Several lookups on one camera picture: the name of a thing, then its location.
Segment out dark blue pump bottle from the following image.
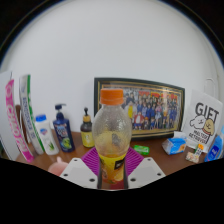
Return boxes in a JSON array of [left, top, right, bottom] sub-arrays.
[[52, 103, 77, 154]]

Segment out orange-capped juice bottle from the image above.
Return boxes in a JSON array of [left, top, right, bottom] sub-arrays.
[[91, 88, 133, 185]]

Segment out pink and white tube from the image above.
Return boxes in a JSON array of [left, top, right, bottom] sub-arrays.
[[4, 78, 35, 164]]

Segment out small green pack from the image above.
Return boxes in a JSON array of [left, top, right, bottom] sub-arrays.
[[132, 144, 151, 157]]

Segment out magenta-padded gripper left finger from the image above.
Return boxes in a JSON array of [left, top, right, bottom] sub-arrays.
[[59, 146, 104, 190]]

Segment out framed group photo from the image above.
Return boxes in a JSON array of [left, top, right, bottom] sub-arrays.
[[93, 76, 186, 141]]

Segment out blue detergent bottle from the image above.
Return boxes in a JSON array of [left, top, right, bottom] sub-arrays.
[[203, 125, 224, 164]]

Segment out small flat card box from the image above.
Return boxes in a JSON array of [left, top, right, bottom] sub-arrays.
[[185, 151, 201, 165]]

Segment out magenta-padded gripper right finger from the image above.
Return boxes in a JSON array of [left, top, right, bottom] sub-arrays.
[[123, 146, 167, 190]]

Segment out small orange and white pack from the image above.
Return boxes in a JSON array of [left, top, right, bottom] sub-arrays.
[[194, 142, 205, 158]]

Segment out white green and blue tube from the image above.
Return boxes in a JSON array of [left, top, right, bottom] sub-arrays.
[[18, 73, 46, 156]]

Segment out white blue-capped shampoo bottle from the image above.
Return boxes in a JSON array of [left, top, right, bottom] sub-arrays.
[[34, 113, 61, 157]]

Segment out amber pump bottle yellow label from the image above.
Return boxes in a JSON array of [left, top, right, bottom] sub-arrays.
[[79, 106, 96, 149]]

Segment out pink and yellow mug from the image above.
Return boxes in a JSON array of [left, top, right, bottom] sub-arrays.
[[47, 155, 70, 177]]

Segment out blue tissue pack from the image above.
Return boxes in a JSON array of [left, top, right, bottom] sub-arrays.
[[161, 130, 188, 156]]

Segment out white paper gift bag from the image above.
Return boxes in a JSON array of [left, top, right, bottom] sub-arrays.
[[181, 77, 224, 155]]

